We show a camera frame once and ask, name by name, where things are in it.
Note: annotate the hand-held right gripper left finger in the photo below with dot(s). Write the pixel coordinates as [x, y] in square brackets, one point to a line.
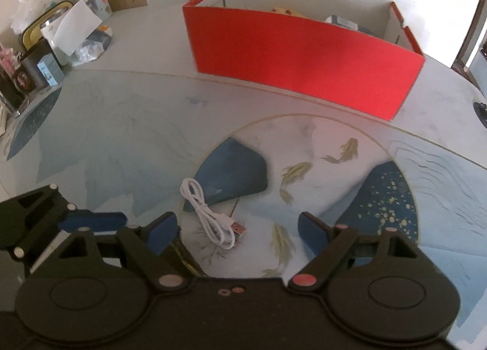
[163, 232]

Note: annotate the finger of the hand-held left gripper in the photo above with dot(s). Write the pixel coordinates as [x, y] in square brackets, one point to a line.
[99, 220]

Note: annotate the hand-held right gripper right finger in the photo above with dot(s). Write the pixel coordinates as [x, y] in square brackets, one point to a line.
[315, 230]

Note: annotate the red cardboard box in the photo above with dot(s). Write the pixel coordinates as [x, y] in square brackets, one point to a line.
[296, 53]

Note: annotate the yellow plush toy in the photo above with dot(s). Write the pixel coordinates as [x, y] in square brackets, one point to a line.
[283, 10]

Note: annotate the marble patterned desktop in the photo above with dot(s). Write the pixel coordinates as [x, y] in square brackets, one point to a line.
[133, 114]

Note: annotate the light blue carton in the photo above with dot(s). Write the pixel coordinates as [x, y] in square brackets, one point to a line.
[51, 70]

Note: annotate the dark tin box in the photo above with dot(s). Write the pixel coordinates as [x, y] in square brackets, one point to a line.
[30, 72]

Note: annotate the clear plastic bag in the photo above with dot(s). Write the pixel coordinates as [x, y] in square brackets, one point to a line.
[91, 49]

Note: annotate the white paper sheet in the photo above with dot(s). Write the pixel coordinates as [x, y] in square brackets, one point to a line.
[76, 26]

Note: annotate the yellow rimmed tray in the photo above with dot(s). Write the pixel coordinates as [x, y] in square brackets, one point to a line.
[34, 30]

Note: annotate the white printed carton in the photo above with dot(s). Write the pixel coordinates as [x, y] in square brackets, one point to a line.
[97, 2]

